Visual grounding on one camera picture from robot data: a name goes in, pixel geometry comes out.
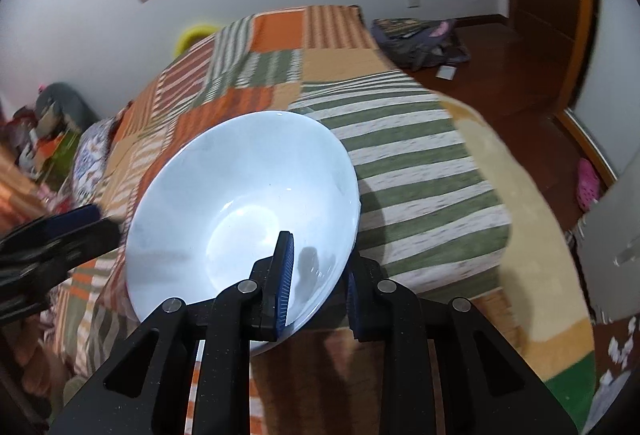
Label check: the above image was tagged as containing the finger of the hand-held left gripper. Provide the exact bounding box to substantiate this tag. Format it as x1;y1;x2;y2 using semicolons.
10;204;101;241
35;218;122;276

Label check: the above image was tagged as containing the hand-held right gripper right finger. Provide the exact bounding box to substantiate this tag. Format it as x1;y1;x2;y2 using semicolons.
348;255;579;435

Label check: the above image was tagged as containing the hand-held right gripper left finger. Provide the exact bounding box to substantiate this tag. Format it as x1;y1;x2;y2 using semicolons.
47;231;294;435

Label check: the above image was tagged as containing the white bowl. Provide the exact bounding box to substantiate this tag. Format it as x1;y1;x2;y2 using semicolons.
125;111;362;356

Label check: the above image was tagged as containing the patterned patchwork blanket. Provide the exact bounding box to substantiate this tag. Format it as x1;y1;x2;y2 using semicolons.
70;115;118;201

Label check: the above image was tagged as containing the green cardboard box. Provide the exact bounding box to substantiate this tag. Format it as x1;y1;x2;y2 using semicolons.
37;135;76;176

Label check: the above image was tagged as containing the grey plush toy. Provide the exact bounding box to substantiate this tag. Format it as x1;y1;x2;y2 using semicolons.
35;82;98;131

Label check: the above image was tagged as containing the orange striped patchwork tablecloth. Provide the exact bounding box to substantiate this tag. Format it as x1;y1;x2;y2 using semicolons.
45;5;513;435

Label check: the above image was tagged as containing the yellow and green rug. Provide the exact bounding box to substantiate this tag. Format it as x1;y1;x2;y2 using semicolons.
440;95;596;421

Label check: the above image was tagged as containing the yellow fuzzy object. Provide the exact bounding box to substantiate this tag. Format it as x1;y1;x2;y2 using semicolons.
174;22;221;56

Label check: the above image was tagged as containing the pink shoe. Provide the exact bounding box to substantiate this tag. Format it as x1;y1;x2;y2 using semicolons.
576;158;600;211

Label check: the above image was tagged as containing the white peeling panel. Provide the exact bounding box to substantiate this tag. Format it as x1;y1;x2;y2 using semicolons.
575;165;640;326

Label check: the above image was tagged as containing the dark backpack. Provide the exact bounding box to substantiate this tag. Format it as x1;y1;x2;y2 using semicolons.
372;18;471;71

